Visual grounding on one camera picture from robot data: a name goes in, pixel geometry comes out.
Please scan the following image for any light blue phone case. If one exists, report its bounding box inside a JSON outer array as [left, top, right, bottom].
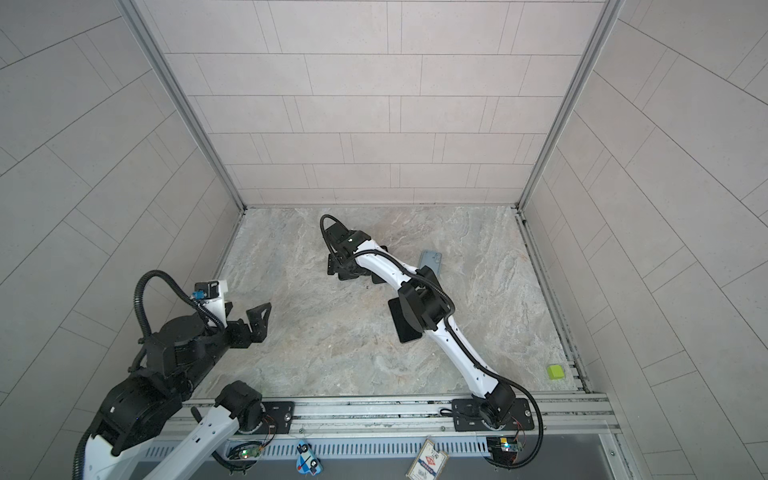
[[419, 250, 442, 275]]

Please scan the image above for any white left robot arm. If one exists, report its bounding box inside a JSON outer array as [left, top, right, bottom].
[[72, 303, 278, 479]]

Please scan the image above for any green cube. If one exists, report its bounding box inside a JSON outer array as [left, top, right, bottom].
[[546, 364, 566, 381]]

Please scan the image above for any purple-edged phone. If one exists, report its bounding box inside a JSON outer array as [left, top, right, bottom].
[[388, 298, 422, 344]]

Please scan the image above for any left circuit board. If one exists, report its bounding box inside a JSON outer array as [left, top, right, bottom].
[[227, 441, 263, 461]]

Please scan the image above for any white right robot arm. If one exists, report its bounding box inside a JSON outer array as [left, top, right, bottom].
[[322, 224, 516, 429]]

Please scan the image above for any right circuit board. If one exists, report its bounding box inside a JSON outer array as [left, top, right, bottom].
[[486, 437, 520, 463]]

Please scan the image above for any circuit board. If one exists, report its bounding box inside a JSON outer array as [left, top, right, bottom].
[[227, 441, 263, 461], [486, 437, 520, 463]]

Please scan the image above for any red white card tag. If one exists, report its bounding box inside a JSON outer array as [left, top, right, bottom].
[[406, 439, 449, 480]]

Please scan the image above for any aluminium right corner post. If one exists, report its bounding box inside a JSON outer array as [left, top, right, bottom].
[[517, 0, 623, 213]]

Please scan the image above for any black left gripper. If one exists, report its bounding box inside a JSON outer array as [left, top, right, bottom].
[[176, 298, 275, 394]]

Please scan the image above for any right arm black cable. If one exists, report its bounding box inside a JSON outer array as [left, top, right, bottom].
[[319, 214, 545, 470]]

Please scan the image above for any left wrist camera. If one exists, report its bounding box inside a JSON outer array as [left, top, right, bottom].
[[191, 280, 228, 322]]

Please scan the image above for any aluminium left corner post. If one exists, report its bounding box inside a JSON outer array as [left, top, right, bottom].
[[115, 0, 247, 213]]

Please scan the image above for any blue white sticker tag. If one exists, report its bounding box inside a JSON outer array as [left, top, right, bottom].
[[296, 440, 323, 476]]

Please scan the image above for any aluminium corner post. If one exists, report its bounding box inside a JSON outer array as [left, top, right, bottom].
[[517, 0, 623, 213], [115, 0, 247, 213]]

